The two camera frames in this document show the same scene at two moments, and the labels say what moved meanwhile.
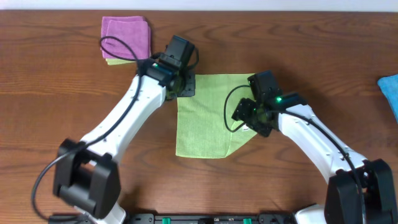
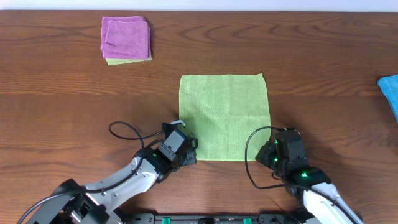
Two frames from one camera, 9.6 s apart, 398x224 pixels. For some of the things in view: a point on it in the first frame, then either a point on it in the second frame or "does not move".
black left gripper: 188,84 → 190,152
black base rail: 211,218 does not move
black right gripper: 244,111 → 265,152
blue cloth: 388,84 does not move
